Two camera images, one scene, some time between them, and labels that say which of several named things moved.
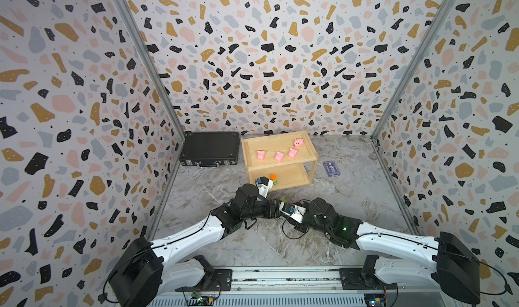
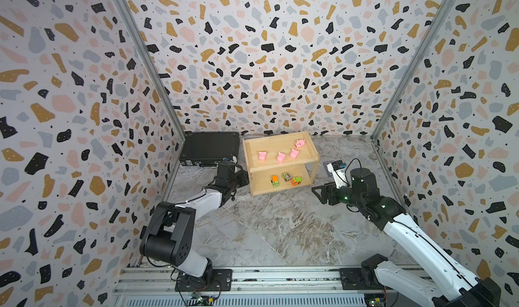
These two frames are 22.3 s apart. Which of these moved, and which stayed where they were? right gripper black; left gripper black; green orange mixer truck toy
Moved: right gripper black; left gripper black
Stayed: green orange mixer truck toy
